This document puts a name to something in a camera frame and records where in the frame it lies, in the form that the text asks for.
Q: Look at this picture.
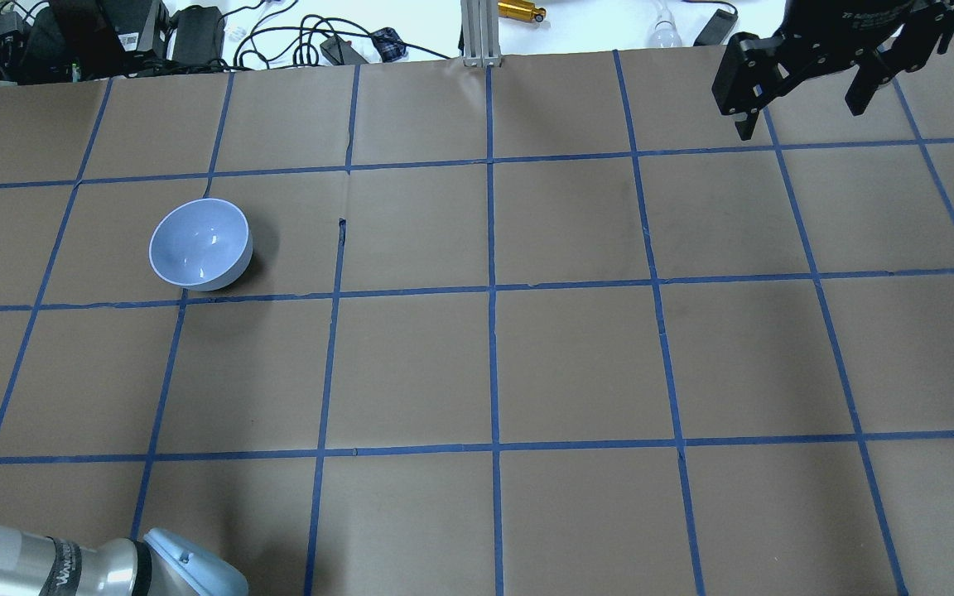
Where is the gold cylindrical tool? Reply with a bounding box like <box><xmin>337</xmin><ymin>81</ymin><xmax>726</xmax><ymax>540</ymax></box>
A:
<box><xmin>497</xmin><ymin>0</ymin><xmax>547</xmax><ymax>23</ymax></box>

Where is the light blue bowl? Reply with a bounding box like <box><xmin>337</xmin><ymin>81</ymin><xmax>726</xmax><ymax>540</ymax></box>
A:
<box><xmin>147</xmin><ymin>197</ymin><xmax>254</xmax><ymax>291</ymax></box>

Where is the black power brick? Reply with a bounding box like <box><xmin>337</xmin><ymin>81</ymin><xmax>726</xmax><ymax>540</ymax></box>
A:
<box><xmin>169</xmin><ymin>5</ymin><xmax>224</xmax><ymax>65</ymax></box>

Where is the black power adapter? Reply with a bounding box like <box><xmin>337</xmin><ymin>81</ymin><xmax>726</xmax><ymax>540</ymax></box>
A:
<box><xmin>692</xmin><ymin>8</ymin><xmax>738</xmax><ymax>46</ymax></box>

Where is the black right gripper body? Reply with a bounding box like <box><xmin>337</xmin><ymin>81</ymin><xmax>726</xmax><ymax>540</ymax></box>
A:
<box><xmin>773</xmin><ymin>1</ymin><xmax>954</xmax><ymax>97</ymax></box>

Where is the aluminium frame post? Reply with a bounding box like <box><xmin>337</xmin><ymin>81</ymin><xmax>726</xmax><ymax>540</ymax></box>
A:
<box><xmin>460</xmin><ymin>0</ymin><xmax>501</xmax><ymax>68</ymax></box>

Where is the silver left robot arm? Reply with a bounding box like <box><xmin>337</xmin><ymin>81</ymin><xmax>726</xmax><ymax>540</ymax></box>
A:
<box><xmin>0</xmin><ymin>49</ymin><xmax>908</xmax><ymax>595</ymax></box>

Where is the black cable bundle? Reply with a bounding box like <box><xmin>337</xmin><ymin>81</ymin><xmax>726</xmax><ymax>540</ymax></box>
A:
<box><xmin>233</xmin><ymin>12</ymin><xmax>453</xmax><ymax>71</ymax></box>

